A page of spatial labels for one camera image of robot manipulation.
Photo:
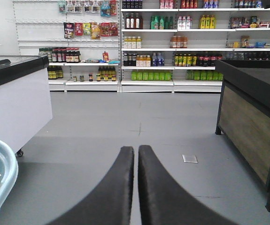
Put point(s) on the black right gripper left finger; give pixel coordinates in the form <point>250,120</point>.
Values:
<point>110,202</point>

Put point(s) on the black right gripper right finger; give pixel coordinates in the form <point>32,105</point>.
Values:
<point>164,202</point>

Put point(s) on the dark wooden display stand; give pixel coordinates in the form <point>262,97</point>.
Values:
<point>244,113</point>

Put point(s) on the white chest freezer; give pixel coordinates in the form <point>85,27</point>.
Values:
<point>25,101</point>

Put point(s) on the white supermarket shelving unit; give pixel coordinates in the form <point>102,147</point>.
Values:
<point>141,45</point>

